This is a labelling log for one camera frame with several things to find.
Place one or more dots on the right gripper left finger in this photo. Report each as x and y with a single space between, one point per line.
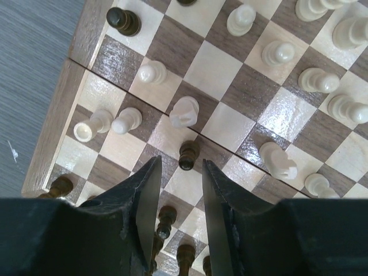
111 234

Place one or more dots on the wooden chess board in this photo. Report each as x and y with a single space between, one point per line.
136 59

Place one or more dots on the dark rook chess piece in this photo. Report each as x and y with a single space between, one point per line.
60 187

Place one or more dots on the dark pawn chess piece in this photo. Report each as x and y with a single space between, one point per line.
188 154

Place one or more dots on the white rook chess piece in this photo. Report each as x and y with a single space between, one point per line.
99 122

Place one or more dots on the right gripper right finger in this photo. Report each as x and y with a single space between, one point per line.
250 236

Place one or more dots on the white knight chess piece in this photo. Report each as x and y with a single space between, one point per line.
185 112
277 161

